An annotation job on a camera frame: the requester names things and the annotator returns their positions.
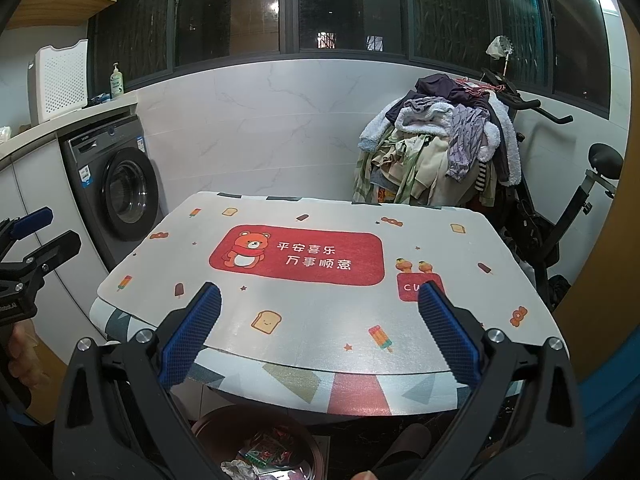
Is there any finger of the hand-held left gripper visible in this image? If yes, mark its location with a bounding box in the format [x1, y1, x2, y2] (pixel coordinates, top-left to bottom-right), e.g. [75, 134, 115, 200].
[0, 206, 54, 248]
[0, 230, 82, 281]

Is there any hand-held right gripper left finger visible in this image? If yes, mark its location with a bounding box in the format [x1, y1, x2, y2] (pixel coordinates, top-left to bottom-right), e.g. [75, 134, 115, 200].
[52, 282, 223, 480]

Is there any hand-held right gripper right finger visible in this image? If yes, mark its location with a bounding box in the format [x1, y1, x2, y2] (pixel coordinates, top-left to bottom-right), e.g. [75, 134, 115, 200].
[417, 280, 588, 480]

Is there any brown trash bin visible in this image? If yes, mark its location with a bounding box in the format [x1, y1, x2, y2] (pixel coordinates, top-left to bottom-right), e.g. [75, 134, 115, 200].
[191, 406, 323, 480]

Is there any person's left hand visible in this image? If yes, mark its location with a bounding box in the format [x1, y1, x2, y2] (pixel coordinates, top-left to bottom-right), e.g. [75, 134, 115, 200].
[9, 322, 41, 392]

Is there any grey washing machine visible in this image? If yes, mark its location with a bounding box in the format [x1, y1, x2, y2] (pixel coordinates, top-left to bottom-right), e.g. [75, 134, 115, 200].
[59, 114, 161, 271]

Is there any geometric patterned tablecloth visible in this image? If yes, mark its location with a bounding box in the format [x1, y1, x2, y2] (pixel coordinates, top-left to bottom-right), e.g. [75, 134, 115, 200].
[90, 297, 521, 415]

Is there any printed table mat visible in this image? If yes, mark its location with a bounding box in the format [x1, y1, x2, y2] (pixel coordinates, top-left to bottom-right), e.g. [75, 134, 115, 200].
[96, 191, 568, 373]

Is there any dark slipper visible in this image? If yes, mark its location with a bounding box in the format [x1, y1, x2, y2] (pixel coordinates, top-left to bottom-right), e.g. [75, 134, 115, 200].
[357, 422, 433, 480]

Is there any white laundry basket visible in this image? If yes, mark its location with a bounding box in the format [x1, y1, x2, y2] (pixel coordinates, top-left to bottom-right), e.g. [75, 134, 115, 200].
[27, 40, 90, 125]

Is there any pump soap bottle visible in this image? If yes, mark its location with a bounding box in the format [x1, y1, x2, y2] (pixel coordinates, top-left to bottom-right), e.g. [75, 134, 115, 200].
[110, 62, 126, 101]

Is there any wooden door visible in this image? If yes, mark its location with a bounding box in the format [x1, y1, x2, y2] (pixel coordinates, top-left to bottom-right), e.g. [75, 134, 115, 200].
[550, 35, 640, 381]

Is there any black exercise bike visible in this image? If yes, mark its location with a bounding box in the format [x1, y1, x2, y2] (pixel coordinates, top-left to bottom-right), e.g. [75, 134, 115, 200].
[480, 67, 626, 313]

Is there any pile of clothes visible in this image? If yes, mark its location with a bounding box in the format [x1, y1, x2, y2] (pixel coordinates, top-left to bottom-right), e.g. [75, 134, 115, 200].
[352, 74, 523, 208]

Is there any blue cloth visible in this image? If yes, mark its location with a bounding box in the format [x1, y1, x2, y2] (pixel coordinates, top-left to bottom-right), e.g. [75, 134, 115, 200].
[575, 350, 640, 461]

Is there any small white cloth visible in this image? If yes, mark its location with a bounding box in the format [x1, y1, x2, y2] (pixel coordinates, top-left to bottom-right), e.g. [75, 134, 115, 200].
[486, 35, 516, 60]

